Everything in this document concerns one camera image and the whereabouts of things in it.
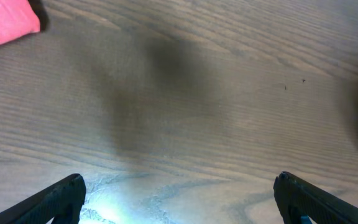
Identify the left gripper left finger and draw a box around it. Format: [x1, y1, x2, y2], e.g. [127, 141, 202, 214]
[0, 174, 86, 224]

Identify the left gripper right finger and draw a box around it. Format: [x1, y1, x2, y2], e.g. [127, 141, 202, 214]
[273, 171, 358, 224]

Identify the red folded t-shirt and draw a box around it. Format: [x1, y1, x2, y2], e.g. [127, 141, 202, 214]
[0, 0, 40, 45]

